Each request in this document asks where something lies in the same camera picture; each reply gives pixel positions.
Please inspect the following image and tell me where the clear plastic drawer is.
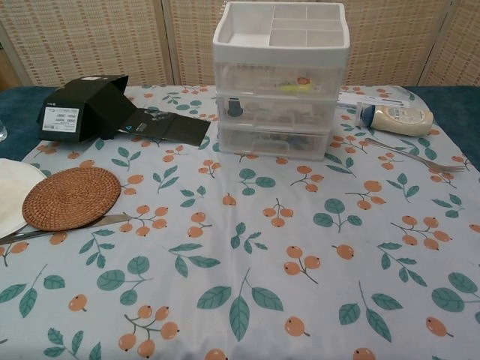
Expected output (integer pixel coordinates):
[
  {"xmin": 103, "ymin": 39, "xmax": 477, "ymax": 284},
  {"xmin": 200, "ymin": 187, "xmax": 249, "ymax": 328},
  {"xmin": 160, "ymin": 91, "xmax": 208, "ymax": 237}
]
[{"xmin": 217, "ymin": 124, "xmax": 333, "ymax": 162}]

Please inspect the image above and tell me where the clear drawer with yellow toy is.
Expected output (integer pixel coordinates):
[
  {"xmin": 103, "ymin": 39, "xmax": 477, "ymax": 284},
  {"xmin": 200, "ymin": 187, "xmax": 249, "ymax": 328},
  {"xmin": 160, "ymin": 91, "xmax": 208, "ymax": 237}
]
[{"xmin": 216, "ymin": 61, "xmax": 345, "ymax": 97}]

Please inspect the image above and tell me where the white paper packet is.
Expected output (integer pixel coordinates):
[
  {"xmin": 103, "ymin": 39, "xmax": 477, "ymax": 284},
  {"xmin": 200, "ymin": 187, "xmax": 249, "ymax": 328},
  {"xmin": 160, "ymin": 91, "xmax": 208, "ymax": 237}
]
[{"xmin": 337, "ymin": 91, "xmax": 413, "ymax": 110}]

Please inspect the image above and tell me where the black cardboard box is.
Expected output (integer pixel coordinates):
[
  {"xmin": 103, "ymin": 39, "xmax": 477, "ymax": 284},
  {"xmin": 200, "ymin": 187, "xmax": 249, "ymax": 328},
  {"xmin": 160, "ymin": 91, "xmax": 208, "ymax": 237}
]
[{"xmin": 37, "ymin": 74, "xmax": 131, "ymax": 144}]

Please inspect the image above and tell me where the round dark grey disc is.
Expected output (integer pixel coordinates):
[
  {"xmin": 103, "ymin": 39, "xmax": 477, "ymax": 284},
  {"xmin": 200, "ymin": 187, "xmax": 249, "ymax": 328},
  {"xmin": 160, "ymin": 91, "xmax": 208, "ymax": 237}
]
[{"xmin": 226, "ymin": 97, "xmax": 244, "ymax": 118}]

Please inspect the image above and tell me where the black flat card sleeve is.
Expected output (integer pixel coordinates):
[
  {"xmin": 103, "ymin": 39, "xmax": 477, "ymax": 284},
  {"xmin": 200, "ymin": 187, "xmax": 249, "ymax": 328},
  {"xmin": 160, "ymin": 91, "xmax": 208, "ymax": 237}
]
[{"xmin": 118, "ymin": 107, "xmax": 213, "ymax": 147}]

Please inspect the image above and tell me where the floral fruit print tablecloth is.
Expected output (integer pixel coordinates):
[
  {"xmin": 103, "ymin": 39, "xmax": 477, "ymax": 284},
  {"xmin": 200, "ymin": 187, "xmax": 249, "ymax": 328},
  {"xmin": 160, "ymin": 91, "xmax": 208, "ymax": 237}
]
[{"xmin": 0, "ymin": 84, "xmax": 480, "ymax": 360}]

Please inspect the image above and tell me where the small yellow toy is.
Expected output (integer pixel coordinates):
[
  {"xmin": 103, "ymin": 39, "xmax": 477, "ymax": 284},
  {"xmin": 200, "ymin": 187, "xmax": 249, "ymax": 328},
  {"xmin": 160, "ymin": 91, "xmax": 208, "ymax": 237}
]
[{"xmin": 279, "ymin": 82, "xmax": 312, "ymax": 93}]

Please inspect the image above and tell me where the silver table knife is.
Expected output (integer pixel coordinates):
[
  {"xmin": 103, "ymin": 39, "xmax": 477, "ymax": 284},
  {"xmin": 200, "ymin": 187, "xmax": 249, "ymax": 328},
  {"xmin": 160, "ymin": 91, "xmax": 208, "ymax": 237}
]
[{"xmin": 0, "ymin": 213, "xmax": 132, "ymax": 247}]

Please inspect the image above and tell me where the silver fork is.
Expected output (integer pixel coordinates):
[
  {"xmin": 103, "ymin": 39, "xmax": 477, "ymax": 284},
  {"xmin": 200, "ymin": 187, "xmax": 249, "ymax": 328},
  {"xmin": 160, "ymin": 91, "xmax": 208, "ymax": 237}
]
[{"xmin": 365, "ymin": 137, "xmax": 468, "ymax": 173}]

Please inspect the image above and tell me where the brown woven rattan coaster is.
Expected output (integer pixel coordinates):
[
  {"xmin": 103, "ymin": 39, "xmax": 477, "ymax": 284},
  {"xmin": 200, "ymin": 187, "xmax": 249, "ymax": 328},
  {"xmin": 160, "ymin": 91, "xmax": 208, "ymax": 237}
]
[{"xmin": 22, "ymin": 167, "xmax": 122, "ymax": 232}]

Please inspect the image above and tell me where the cream squeeze bottle blue cap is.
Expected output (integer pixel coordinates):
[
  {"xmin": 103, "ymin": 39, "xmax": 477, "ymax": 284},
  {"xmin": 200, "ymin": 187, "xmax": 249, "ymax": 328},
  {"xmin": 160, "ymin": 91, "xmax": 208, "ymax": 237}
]
[{"xmin": 355, "ymin": 101, "xmax": 435, "ymax": 137}]

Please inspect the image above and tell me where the beige woven folding screen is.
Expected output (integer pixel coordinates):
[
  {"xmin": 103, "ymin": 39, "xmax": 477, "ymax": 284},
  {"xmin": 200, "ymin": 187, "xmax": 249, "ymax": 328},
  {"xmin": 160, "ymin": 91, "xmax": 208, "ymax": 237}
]
[{"xmin": 0, "ymin": 0, "xmax": 480, "ymax": 91}]

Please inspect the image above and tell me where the white round plate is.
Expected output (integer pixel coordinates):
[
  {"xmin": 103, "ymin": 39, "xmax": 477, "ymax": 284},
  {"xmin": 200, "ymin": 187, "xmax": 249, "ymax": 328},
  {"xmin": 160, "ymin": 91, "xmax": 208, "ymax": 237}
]
[{"xmin": 0, "ymin": 157, "xmax": 49, "ymax": 239}]

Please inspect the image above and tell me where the white plastic drawer organizer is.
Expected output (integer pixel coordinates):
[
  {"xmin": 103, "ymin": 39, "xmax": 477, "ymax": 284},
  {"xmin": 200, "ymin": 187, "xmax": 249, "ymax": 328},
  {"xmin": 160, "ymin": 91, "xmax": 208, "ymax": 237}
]
[{"xmin": 211, "ymin": 1, "xmax": 352, "ymax": 162}]

